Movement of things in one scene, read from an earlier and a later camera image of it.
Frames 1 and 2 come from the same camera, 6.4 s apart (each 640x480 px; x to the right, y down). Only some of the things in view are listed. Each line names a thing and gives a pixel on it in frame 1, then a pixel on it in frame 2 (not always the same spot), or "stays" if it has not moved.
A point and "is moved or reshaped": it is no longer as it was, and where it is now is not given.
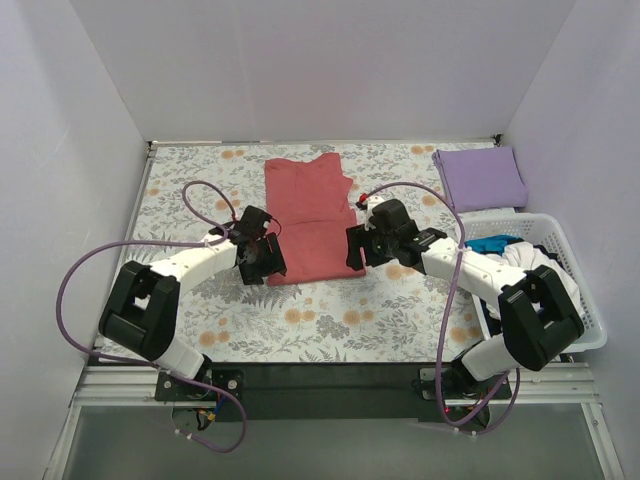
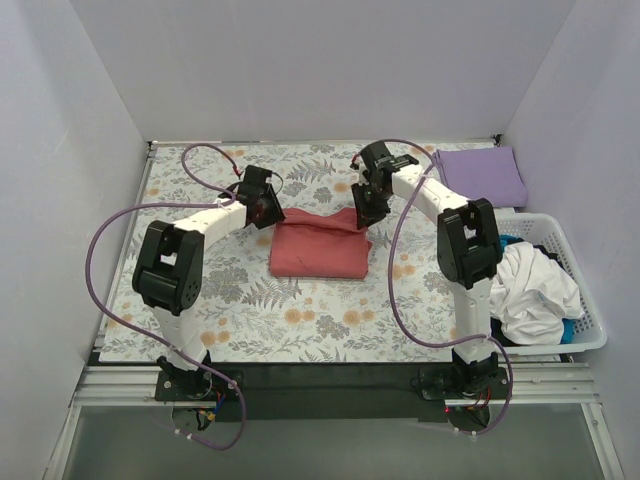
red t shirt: (308, 211) is moved or reshaped
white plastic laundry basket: (540, 229) stays
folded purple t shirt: (477, 179) stays
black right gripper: (364, 246) to (367, 208)
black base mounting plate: (336, 390) stays
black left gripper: (270, 255) to (270, 210)
